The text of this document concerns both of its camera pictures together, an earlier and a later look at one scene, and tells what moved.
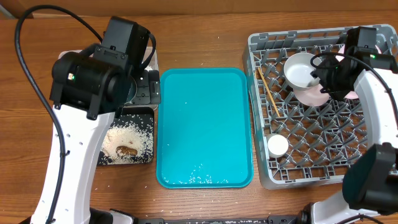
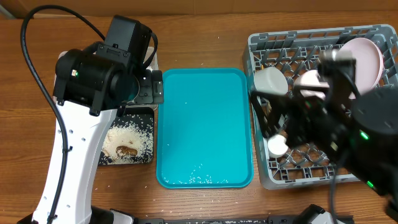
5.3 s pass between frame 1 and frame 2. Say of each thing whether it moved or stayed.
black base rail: stayed
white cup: stayed
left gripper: stayed
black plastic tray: stayed
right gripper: moved
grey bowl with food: moved
